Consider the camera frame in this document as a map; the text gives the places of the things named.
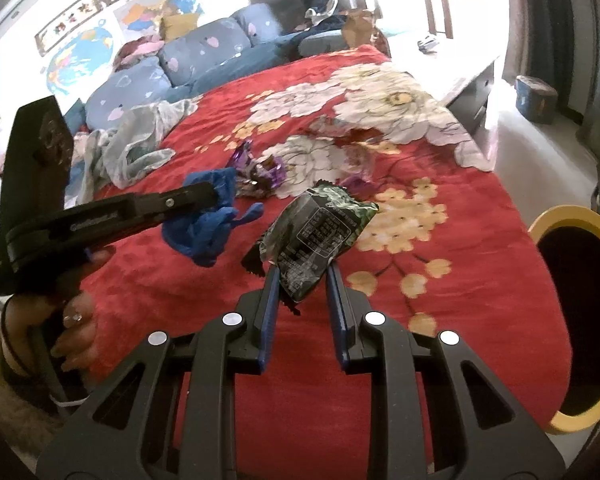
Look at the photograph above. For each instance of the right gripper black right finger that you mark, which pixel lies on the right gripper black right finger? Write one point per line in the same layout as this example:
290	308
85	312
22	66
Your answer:
437	411

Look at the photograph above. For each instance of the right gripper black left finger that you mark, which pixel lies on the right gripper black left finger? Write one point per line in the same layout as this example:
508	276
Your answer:
168	409

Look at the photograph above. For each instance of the blue glove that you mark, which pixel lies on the blue glove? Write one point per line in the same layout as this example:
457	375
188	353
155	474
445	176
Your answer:
202	236

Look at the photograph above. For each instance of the purple wrapper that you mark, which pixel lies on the purple wrapper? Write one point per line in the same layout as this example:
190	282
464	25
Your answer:
256	177

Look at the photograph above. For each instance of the dark green snack wrapper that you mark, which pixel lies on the dark green snack wrapper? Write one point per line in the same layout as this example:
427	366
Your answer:
317	227

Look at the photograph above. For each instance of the clear orange candy wrapper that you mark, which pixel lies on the clear orange candy wrapper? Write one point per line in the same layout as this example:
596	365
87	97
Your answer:
359	186

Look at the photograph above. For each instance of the yellow rimmed black trash bin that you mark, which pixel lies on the yellow rimmed black trash bin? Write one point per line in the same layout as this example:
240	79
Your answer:
568	240

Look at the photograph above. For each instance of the crumpled light green cloth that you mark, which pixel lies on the crumpled light green cloth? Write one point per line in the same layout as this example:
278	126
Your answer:
124	155

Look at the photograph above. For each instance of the blue heart pattern sofa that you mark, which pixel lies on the blue heart pattern sofa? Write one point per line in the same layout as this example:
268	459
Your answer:
253	39

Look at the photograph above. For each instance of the red floral blanket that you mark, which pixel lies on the red floral blanket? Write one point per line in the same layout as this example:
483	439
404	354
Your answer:
446	251

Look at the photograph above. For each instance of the world map poster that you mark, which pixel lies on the world map poster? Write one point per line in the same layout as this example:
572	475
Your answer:
80	58

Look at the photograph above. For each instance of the framed calligraphy picture left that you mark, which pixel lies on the framed calligraphy picture left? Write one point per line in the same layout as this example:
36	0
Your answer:
69	20

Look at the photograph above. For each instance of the pink clothes pile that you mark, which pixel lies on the pink clothes pile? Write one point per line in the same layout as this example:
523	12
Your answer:
135	51

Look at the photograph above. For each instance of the china map poster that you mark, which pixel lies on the china map poster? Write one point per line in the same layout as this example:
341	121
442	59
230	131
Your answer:
145	16

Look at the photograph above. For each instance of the yellow cushion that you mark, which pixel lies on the yellow cushion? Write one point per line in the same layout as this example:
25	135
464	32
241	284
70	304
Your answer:
178	25

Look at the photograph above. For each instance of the pink red snack wrapper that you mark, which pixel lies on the pink red snack wrapper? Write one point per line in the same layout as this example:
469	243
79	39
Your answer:
331	127

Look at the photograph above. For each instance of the blue storage box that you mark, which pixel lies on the blue storage box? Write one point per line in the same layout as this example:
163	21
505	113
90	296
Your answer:
535	99

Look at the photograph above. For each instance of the dark coffee table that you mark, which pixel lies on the dark coffee table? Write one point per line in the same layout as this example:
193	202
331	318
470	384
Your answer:
459	74

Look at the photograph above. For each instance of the brown paper bag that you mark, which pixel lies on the brown paper bag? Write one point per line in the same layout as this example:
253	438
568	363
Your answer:
359	28

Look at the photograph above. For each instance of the small dark toy on table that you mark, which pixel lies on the small dark toy on table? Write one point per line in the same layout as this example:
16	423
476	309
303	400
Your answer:
428	44

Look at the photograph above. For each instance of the dark right curtain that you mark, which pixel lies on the dark right curtain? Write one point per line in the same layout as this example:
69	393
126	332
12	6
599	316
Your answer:
541	41

